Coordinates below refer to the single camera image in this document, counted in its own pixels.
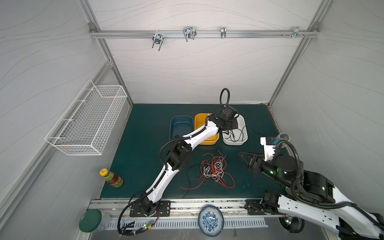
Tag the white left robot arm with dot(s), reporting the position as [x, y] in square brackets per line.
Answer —
[175, 155]

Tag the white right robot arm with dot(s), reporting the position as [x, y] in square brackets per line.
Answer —
[309, 196]

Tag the metal crossbar rail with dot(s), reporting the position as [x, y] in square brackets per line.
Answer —
[207, 34]

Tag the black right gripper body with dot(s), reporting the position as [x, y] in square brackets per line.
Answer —
[253, 162]

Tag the white wire basket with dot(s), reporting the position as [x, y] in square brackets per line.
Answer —
[86, 125]

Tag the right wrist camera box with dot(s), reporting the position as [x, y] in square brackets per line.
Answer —
[269, 145]

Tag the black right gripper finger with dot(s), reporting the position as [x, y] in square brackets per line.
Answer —
[248, 162]
[251, 155]

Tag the yellow plastic bin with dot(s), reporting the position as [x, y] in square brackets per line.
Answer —
[199, 122]

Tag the white plastic bin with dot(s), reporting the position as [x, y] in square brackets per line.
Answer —
[237, 136]

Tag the clear measuring cup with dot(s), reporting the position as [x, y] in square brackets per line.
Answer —
[282, 136]

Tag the blue white patterned plate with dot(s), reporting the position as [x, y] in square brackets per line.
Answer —
[211, 221]

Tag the blue plastic bin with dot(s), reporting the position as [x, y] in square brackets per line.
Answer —
[181, 125]

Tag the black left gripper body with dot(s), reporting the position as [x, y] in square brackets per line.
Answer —
[232, 124]

